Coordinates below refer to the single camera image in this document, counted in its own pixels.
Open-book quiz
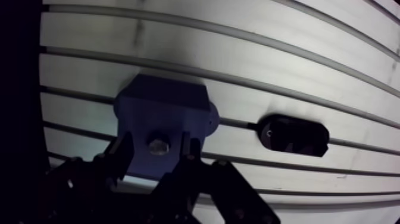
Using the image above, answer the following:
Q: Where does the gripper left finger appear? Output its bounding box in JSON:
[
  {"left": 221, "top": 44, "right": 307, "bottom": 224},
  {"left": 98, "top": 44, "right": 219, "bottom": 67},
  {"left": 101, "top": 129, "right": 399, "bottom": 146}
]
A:
[{"left": 37, "top": 131, "right": 136, "bottom": 224}]

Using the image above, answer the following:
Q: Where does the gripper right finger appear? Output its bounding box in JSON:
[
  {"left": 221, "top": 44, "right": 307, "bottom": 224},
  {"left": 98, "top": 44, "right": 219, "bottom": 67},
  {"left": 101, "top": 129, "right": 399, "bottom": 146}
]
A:
[{"left": 142, "top": 131, "right": 282, "bottom": 224}]

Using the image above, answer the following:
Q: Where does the steel bolt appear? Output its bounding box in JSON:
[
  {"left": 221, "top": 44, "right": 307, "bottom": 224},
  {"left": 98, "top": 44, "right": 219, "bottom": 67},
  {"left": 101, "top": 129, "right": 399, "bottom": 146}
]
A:
[{"left": 148, "top": 137, "right": 171, "bottom": 156}]

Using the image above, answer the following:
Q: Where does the dark blue-grey block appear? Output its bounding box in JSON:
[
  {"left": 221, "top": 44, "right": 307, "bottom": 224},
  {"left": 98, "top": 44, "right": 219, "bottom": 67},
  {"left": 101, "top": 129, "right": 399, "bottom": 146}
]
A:
[{"left": 113, "top": 73, "right": 220, "bottom": 181}]

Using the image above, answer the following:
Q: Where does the black oval holder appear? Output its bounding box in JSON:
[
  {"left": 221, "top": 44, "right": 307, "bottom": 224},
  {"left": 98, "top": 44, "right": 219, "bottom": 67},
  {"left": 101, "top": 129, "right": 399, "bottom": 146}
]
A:
[{"left": 248, "top": 113, "right": 330, "bottom": 158}]

